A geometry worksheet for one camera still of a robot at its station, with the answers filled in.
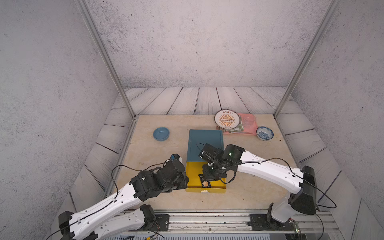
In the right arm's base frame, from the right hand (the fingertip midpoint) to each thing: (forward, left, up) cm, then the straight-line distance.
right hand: (206, 179), depth 71 cm
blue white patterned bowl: (+40, -43, -16) cm, 61 cm away
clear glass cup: (+49, -33, -13) cm, 60 cm away
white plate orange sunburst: (+53, -18, -15) cm, 57 cm away
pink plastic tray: (+43, -34, -17) cm, 57 cm away
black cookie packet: (-2, +1, -1) cm, 2 cm away
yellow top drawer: (+6, +6, -2) cm, 9 cm away
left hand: (-2, +6, +1) cm, 7 cm away
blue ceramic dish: (+38, +31, -14) cm, 51 cm away
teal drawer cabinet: (+19, +4, +5) cm, 20 cm away
